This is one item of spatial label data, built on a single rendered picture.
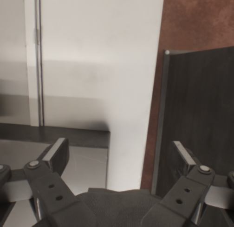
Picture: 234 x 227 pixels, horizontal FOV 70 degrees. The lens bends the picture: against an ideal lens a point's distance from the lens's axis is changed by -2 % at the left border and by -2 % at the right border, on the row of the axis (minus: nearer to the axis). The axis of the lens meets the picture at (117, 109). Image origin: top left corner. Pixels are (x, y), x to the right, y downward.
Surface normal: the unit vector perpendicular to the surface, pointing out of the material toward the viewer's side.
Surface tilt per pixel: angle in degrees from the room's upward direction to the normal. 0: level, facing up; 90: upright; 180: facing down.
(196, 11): 0
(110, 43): 0
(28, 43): 0
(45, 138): 90
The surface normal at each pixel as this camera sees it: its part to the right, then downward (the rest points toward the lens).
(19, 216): -0.01, 0.26
